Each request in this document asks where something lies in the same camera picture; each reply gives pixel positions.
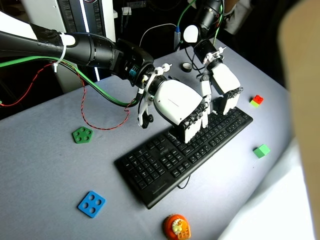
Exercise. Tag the grey adapter box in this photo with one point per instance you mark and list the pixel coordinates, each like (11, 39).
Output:
(177, 40)

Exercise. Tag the blue square block with holes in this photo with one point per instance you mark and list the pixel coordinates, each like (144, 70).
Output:
(92, 204)

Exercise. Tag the tan blurred panel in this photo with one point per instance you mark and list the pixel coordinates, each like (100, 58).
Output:
(305, 75)

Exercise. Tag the black computer keyboard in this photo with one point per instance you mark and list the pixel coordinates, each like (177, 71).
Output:
(162, 165)

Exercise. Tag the orange toy cake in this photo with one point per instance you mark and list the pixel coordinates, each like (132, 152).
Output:
(170, 225)

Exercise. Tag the white cabinet with black strips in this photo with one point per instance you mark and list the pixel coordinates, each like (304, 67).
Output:
(45, 12)

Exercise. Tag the black tape roll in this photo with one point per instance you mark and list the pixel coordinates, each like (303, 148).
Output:
(186, 70)

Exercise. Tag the green toy brick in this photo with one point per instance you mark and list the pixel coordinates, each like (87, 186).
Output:
(254, 103)

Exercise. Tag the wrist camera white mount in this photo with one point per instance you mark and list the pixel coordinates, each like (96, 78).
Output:
(143, 112)

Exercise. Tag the green cube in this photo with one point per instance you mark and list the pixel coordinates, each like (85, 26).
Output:
(261, 151)

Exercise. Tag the grey table cloth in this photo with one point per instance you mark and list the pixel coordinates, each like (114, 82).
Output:
(50, 175)

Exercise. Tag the green pentagon block with holes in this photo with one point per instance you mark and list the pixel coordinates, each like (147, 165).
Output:
(82, 135)

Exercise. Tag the white zip tie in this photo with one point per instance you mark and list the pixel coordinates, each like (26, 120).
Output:
(63, 48)

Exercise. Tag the red toy brick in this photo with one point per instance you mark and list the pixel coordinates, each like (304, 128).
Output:
(258, 98)

